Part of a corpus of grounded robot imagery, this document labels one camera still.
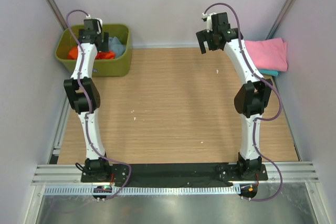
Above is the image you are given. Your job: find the orange t shirt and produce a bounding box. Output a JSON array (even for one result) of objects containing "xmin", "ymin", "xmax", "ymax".
[{"xmin": 67, "ymin": 47, "xmax": 116, "ymax": 60}]

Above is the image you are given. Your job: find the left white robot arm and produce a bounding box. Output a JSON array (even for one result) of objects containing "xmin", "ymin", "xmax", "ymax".
[{"xmin": 64, "ymin": 16, "xmax": 111, "ymax": 182}]

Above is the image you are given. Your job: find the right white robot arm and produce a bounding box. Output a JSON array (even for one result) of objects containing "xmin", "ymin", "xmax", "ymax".
[{"xmin": 196, "ymin": 13, "xmax": 272, "ymax": 180}]

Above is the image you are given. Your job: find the light blue t shirt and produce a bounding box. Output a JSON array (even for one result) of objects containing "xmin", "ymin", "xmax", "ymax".
[{"xmin": 108, "ymin": 37, "xmax": 125, "ymax": 59}]

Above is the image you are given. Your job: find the olive green plastic bin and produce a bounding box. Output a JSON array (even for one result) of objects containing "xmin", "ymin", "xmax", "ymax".
[{"xmin": 55, "ymin": 23, "xmax": 132, "ymax": 77}]

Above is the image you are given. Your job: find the folded pink t shirt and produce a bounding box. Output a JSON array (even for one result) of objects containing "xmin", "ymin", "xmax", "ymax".
[{"xmin": 245, "ymin": 38, "xmax": 288, "ymax": 72}]

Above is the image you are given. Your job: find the folded teal t shirt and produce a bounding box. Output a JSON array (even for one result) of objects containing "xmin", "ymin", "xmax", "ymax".
[{"xmin": 258, "ymin": 69, "xmax": 279, "ymax": 77}]

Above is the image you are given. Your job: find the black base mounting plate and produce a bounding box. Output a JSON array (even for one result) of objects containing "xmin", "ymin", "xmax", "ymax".
[{"xmin": 75, "ymin": 163, "xmax": 268, "ymax": 188}]

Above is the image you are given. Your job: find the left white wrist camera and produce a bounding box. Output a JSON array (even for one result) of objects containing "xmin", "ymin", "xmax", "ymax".
[{"xmin": 86, "ymin": 14, "xmax": 102, "ymax": 34}]

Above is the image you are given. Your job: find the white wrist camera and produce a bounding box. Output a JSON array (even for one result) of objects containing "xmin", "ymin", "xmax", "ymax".
[
  {"xmin": 202, "ymin": 13, "xmax": 217, "ymax": 33},
  {"xmin": 86, "ymin": 14, "xmax": 102, "ymax": 34}
]

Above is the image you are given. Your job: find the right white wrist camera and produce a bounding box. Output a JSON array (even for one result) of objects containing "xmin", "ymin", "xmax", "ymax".
[{"xmin": 202, "ymin": 13, "xmax": 217, "ymax": 33}]

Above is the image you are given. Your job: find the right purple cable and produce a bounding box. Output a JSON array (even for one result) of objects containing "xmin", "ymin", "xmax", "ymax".
[{"xmin": 204, "ymin": 3, "xmax": 284, "ymax": 202}]

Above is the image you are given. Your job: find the purple cable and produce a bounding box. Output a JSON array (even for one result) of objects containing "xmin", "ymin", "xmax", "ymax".
[
  {"xmin": 204, "ymin": 3, "xmax": 284, "ymax": 202},
  {"xmin": 65, "ymin": 9, "xmax": 132, "ymax": 200}
]

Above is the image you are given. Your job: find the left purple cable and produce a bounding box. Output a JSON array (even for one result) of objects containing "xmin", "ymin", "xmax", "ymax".
[{"xmin": 65, "ymin": 9, "xmax": 132, "ymax": 200}]

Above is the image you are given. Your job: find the slotted cable duct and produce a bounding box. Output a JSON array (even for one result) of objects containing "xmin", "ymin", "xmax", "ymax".
[{"xmin": 44, "ymin": 185, "xmax": 240, "ymax": 196}]

